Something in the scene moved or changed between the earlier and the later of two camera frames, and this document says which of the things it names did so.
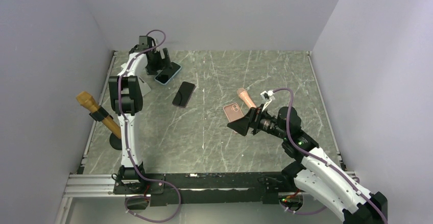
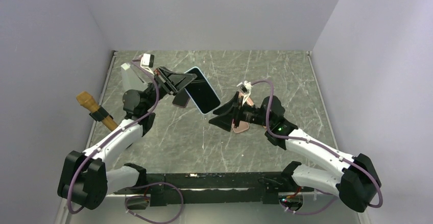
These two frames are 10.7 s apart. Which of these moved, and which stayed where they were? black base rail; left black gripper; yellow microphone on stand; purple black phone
Moved: left black gripper
Stayed: black base rail; purple black phone; yellow microphone on stand
